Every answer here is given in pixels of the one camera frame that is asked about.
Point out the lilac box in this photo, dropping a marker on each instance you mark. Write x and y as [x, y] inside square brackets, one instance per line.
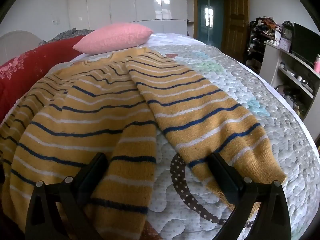
[284, 45]

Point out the pink bottle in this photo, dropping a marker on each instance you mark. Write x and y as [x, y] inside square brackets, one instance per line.
[317, 65]

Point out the cluttered storage rack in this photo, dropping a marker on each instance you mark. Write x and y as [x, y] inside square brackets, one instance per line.
[260, 42]

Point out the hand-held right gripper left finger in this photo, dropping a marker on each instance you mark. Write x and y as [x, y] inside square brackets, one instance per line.
[96, 168]

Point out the white shelf desk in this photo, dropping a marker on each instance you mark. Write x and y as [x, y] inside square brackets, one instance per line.
[271, 60]

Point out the red floral blanket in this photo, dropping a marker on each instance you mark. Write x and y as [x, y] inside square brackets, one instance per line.
[30, 62]

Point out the yellow striped knit sweater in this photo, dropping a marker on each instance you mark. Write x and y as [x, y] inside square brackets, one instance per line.
[100, 105]

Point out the dark table clock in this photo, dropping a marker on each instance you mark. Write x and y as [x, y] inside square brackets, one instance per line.
[288, 33]

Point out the brown wooden door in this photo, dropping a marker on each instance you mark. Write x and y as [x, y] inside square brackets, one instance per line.
[235, 17]

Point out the pink pillow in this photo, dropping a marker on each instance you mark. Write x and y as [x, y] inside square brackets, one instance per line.
[112, 37]

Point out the white glossy wardrobe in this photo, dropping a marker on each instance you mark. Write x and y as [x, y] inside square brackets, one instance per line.
[125, 2]

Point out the white quilted bedspread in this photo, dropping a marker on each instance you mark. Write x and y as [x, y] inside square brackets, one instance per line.
[250, 120]

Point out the white wall socket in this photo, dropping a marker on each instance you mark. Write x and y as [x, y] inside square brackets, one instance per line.
[56, 21]

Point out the white bed headboard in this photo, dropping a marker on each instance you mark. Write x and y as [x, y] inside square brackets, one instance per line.
[15, 42]

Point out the teal door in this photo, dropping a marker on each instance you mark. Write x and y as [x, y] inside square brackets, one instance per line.
[202, 0]

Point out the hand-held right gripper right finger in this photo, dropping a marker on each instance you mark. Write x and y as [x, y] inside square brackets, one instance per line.
[219, 170]

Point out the black television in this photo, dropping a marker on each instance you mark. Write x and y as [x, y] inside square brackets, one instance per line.
[305, 42]

